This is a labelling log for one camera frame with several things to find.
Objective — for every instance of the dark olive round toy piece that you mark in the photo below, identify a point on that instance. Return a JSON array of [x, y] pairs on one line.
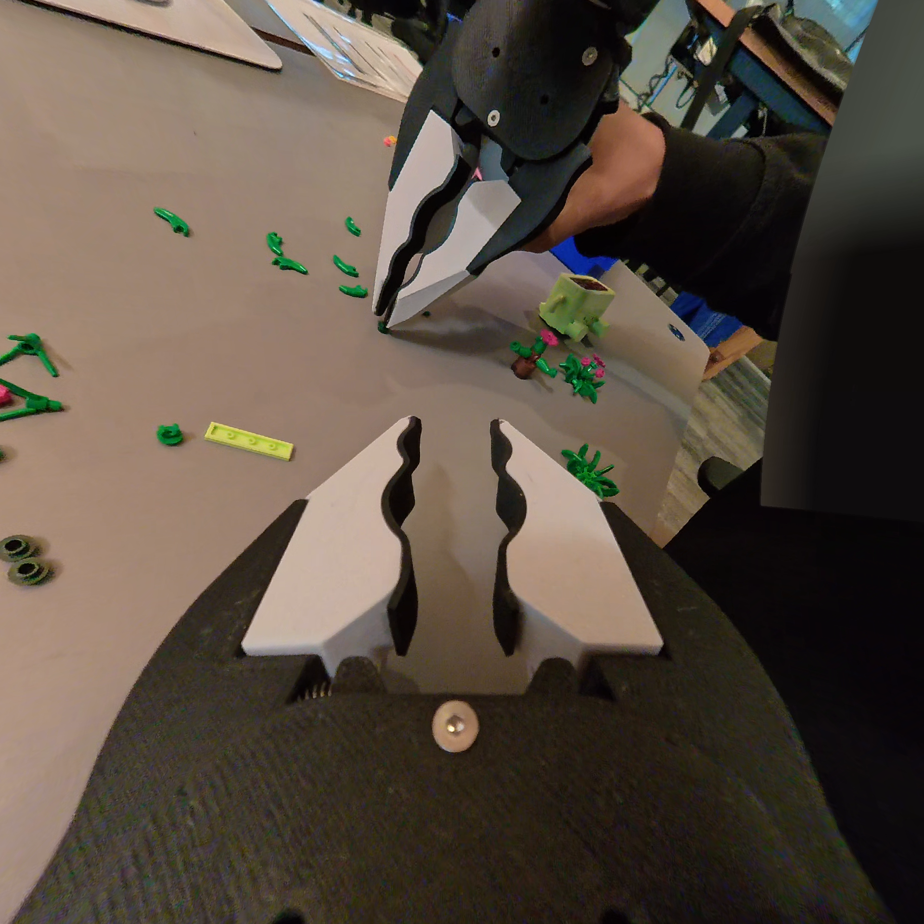
[[29, 572], [17, 548]]

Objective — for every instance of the green leafy toy plant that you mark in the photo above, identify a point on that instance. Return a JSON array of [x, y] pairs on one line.
[[592, 465]]

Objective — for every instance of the black bag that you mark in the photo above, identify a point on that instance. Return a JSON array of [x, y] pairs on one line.
[[801, 43]]

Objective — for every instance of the pale panel with blue sticker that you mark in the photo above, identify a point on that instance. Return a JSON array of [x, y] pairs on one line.
[[650, 317]]

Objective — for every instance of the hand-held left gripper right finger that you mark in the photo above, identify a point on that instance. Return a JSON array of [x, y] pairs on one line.
[[577, 577]]

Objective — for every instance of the clear plastic sheet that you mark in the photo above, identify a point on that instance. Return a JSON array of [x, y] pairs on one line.
[[346, 43]]

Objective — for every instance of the blue plastic bin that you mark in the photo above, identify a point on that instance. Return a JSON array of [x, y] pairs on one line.
[[588, 256]]

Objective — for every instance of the person's black clothing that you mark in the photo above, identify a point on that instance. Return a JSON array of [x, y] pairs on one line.
[[830, 686]]

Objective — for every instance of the lime green flat toy plate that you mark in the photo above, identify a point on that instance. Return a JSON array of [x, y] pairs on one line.
[[249, 441]]

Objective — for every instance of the black office chair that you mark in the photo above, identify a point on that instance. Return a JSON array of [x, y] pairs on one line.
[[718, 476]]

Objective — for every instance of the white board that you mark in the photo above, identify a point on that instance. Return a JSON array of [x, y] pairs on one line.
[[180, 25]]

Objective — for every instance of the green toy stem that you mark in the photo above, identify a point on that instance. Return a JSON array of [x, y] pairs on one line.
[[29, 349], [32, 403]]

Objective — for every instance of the lime green toy pot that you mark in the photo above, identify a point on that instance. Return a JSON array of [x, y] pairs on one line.
[[577, 299]]

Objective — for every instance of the person's right hand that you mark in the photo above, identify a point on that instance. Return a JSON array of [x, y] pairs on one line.
[[621, 173]]

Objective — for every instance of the scattered green toy leaves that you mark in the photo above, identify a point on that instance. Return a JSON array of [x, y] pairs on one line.
[[290, 265]]

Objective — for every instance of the wooden table with blue frame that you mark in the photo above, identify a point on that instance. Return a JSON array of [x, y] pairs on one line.
[[765, 65]]

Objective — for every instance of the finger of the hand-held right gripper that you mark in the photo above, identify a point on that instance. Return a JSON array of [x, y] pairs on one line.
[[473, 231], [422, 173]]

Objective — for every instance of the person's right forearm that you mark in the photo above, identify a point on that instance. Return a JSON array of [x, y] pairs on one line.
[[722, 216]]

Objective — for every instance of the green toy plant pink flowers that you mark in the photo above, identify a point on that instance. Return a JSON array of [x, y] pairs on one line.
[[583, 375]]

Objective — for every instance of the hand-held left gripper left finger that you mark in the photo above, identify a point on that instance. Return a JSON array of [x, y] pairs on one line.
[[325, 577]]

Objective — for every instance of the toy cactus in brown pot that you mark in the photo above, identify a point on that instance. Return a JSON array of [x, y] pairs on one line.
[[533, 355]]

